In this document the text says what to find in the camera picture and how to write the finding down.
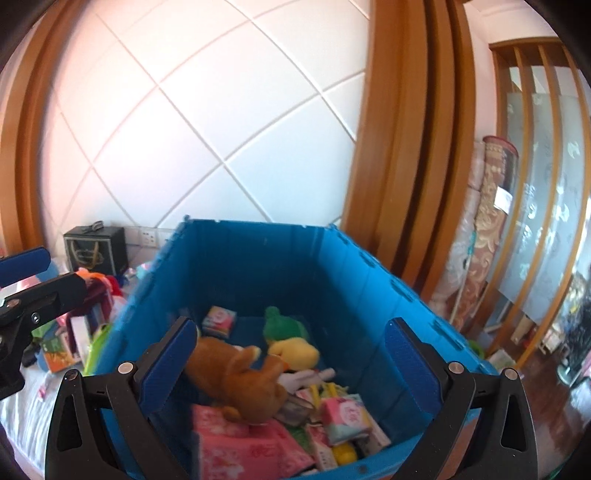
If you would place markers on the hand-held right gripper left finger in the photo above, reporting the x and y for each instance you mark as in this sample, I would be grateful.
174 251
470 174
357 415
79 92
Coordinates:
168 364

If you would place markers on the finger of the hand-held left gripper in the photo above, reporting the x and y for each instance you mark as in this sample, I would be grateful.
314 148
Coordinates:
25 265
55 290

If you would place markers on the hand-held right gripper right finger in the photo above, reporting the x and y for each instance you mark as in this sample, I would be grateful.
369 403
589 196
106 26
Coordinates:
413 364

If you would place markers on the brown teddy bear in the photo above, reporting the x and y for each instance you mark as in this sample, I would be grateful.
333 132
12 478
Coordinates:
217 369

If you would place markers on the blue plastic crate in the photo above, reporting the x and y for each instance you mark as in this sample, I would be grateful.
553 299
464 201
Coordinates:
277 263

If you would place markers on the orange plush toy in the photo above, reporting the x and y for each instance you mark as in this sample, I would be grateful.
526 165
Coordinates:
92 274

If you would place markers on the white cardboard box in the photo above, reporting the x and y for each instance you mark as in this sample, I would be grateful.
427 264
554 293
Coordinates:
81 337

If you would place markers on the black gift box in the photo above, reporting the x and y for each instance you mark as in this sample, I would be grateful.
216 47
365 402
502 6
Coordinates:
108 249

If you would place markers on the small pink tissue pack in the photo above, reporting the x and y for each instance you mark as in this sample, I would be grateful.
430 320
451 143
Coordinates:
220 321

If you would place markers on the pastel pink yellow tissue pack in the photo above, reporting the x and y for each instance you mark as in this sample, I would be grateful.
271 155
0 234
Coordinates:
346 417

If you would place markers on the pink floral tissue pack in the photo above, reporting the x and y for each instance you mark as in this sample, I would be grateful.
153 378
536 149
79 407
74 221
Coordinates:
219 438

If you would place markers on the white plush toy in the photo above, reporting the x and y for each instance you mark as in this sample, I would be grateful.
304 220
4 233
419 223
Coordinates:
304 377

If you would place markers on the green yellow plush toy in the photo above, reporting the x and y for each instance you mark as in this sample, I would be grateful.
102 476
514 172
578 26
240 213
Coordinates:
295 350

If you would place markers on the small white carton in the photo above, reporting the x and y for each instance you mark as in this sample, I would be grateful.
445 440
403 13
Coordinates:
321 447

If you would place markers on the floral rolled carpet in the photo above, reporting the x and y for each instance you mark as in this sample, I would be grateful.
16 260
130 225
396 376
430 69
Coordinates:
494 221

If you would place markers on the wooden slat glass partition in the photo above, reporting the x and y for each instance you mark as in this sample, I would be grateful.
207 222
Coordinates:
549 184

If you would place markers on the white wall socket panel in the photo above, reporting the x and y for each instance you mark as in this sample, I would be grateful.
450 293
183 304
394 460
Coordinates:
148 236

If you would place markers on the wooden wall trim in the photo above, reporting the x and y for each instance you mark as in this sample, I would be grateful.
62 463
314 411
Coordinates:
27 138

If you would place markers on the wooden door frame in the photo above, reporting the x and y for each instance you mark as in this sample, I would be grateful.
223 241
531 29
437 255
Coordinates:
401 138

